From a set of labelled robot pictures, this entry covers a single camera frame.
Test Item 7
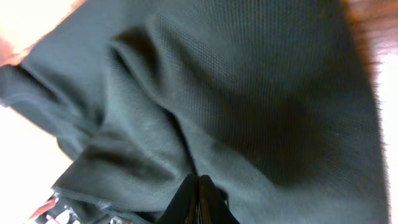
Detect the robot base electronics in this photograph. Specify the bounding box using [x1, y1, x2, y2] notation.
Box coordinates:
[26, 192, 131, 224]

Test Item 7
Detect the black t-shirt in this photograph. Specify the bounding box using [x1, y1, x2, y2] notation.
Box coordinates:
[1, 0, 389, 223]

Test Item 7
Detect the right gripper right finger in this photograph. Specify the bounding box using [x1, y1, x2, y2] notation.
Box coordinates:
[198, 175, 239, 224]

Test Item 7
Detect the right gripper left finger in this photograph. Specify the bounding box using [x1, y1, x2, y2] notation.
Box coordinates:
[157, 174, 198, 224]

